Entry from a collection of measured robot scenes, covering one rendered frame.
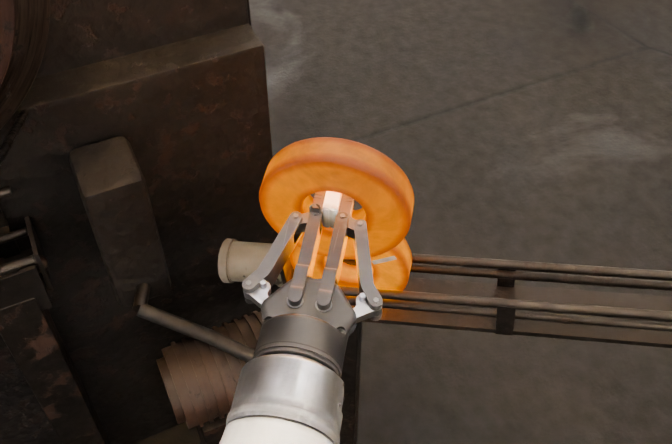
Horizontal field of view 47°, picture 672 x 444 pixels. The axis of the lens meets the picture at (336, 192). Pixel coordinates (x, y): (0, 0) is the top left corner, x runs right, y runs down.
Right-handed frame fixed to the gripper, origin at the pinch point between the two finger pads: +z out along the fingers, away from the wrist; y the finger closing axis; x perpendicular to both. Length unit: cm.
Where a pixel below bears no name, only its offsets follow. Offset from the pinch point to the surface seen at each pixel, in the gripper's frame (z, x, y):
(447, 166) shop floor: 97, -98, 14
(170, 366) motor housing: -2.3, -39.1, -23.6
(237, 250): 7.7, -23.4, -14.7
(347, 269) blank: 8.4, -25.4, -0.2
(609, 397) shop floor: 32, -94, 52
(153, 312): 1.9, -32.2, -26.1
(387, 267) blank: 6.1, -20.4, 5.2
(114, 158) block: 12.1, -12.9, -30.8
